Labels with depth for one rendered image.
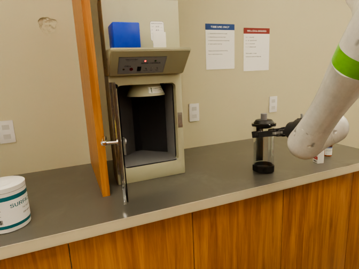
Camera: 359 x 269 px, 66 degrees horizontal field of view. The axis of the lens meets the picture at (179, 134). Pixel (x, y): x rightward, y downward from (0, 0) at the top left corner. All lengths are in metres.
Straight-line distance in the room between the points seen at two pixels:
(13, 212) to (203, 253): 0.71
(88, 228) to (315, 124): 0.76
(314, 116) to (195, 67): 1.05
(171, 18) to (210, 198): 0.76
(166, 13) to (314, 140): 0.77
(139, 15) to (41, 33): 0.58
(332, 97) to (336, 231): 1.04
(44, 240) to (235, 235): 0.74
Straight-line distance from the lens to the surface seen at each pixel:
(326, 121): 0.87
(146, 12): 1.25
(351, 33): 0.74
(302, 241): 1.57
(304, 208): 1.49
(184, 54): 1.17
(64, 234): 0.99
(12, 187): 1.03
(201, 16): 1.83
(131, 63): 1.13
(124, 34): 1.10
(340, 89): 0.79
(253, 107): 2.03
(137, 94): 1.25
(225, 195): 1.13
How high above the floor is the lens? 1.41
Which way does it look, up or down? 13 degrees down
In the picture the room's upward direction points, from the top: 3 degrees counter-clockwise
